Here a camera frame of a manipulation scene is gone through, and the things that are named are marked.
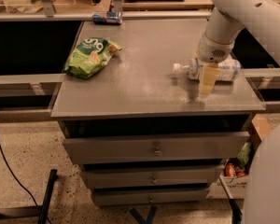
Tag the middle grey drawer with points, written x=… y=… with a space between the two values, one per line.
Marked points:
x=151 y=177

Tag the bottom grey drawer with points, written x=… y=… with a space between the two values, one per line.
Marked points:
x=149 y=196

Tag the green snack bag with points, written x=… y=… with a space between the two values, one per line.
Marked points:
x=90 y=56

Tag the grey drawer cabinet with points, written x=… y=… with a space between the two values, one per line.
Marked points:
x=137 y=93

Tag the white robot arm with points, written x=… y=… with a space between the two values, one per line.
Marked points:
x=262 y=19

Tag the cardboard box with groceries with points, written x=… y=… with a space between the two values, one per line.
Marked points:
x=234 y=174

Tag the green packet in box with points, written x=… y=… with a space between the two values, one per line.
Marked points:
x=243 y=155

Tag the top grey drawer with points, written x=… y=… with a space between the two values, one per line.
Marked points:
x=169 y=147

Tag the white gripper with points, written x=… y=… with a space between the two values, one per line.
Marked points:
x=212 y=52

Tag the grey drawer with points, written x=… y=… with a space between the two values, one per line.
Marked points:
x=169 y=147
x=151 y=177
x=149 y=196

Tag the clear plastic water bottle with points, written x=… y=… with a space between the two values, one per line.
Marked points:
x=229 y=69

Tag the black handled tool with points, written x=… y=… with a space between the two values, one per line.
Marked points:
x=236 y=213

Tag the black metal stand leg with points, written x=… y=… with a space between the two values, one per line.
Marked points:
x=32 y=211

